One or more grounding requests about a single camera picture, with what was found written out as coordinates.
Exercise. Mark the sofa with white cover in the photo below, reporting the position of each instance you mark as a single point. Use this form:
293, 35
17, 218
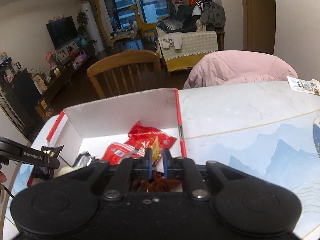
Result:
194, 46

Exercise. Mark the red cardboard box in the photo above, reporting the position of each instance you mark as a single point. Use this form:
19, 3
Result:
93, 126

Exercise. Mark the brown cardboard gift box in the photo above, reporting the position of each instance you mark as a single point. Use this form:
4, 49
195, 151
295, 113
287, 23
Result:
44, 109

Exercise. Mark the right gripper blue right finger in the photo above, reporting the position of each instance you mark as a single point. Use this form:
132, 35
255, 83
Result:
185, 169

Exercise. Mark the dark red foil snack bag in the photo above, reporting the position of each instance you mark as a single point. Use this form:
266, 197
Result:
157, 183

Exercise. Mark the blue mountain table mat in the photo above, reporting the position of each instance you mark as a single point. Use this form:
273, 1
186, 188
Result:
263, 184

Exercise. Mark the cream yellow snack bag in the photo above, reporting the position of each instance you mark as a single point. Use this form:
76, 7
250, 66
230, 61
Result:
64, 170

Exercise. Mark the pile of clothes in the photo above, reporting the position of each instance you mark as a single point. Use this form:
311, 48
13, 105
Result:
204, 15

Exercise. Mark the silver foil cookie pack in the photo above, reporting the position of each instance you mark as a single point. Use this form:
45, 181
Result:
84, 159

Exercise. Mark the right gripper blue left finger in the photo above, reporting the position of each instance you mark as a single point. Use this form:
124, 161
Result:
123, 174

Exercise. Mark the large red snack bag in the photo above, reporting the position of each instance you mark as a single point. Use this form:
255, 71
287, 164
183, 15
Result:
117, 152

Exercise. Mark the yellow minion snack packet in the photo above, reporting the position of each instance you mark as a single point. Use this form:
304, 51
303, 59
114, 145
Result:
155, 149

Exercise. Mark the dark tv cabinet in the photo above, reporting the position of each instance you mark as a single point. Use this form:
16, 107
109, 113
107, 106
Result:
25, 98

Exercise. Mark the yellow giraffe toy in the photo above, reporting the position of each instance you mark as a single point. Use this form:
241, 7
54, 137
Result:
146, 29

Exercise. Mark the red checkered snack packet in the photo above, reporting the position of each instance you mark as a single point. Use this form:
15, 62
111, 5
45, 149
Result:
139, 133

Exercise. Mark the white paper packet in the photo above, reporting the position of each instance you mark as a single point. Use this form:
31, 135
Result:
298, 85

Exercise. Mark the person left hand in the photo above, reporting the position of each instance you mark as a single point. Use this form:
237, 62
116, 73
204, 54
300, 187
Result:
3, 178

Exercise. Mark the dark chocolate triangle packet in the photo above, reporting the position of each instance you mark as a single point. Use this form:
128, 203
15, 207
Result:
46, 171

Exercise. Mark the wooden dining chair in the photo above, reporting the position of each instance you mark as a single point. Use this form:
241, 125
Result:
126, 72

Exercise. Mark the pink jacket on chair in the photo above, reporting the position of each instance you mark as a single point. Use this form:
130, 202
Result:
230, 67

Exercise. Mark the black television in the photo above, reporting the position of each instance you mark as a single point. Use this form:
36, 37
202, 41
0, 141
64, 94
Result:
62, 31

